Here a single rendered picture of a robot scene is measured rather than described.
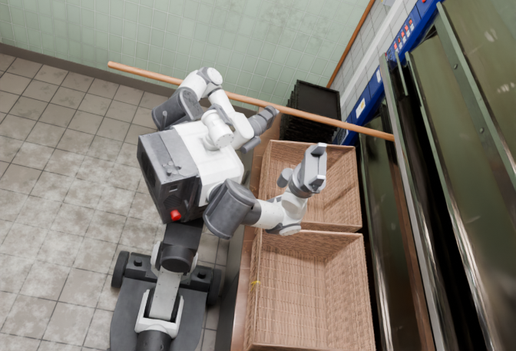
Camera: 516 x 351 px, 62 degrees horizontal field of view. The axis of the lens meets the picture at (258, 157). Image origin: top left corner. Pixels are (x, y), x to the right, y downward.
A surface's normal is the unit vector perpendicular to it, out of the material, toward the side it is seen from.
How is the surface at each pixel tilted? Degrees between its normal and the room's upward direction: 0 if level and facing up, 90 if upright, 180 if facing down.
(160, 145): 0
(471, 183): 70
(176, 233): 45
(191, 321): 0
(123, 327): 0
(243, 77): 90
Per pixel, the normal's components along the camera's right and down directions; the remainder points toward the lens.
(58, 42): -0.07, 0.73
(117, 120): 0.27, -0.64
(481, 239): -0.81, -0.44
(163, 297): 0.05, 0.41
